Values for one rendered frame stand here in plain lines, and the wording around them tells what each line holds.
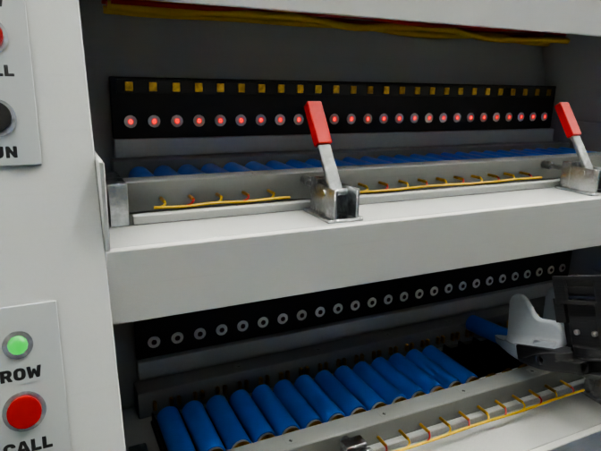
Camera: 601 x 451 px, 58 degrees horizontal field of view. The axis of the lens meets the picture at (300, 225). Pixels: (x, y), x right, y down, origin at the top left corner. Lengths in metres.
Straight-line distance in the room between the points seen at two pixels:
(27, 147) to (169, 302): 0.12
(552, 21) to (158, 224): 0.38
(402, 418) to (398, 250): 0.14
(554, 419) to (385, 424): 0.16
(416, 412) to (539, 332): 0.14
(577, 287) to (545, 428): 0.12
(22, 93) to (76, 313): 0.12
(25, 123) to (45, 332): 0.11
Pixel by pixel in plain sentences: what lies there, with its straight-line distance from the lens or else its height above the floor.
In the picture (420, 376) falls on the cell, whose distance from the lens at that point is 0.53.
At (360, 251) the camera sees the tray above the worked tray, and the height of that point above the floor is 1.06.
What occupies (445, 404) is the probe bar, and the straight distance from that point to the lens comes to 0.49.
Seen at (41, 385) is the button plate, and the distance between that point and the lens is 0.32.
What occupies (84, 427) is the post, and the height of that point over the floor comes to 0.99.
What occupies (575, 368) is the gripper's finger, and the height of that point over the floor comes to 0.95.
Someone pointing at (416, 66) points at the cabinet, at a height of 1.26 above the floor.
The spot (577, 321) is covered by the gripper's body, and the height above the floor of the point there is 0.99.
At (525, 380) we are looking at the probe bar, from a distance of 0.54.
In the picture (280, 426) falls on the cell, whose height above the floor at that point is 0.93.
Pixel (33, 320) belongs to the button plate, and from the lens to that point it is 0.32.
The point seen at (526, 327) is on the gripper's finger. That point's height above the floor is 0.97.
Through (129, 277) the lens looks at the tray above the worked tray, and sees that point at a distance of 0.33.
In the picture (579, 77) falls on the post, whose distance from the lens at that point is 0.80.
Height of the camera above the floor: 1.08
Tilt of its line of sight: 1 degrees up
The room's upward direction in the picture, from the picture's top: 6 degrees counter-clockwise
